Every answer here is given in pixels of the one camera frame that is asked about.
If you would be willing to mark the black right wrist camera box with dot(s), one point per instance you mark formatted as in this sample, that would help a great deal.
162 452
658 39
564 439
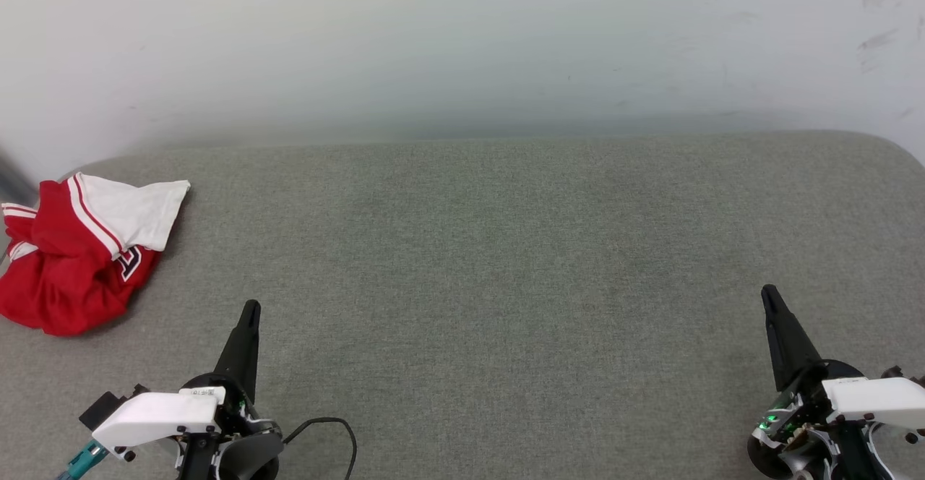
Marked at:
895 373

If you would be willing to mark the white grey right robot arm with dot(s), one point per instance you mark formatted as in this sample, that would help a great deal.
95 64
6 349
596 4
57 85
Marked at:
809 458

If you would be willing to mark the red and white shirt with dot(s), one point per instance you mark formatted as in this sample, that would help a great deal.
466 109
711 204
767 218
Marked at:
65 277

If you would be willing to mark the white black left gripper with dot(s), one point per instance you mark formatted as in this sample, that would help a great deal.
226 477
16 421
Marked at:
155 416

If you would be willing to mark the grey fabric sofa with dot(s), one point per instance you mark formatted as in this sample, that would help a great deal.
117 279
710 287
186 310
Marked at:
470 285

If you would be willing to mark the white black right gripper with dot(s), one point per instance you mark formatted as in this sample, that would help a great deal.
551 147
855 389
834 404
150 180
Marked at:
874 399

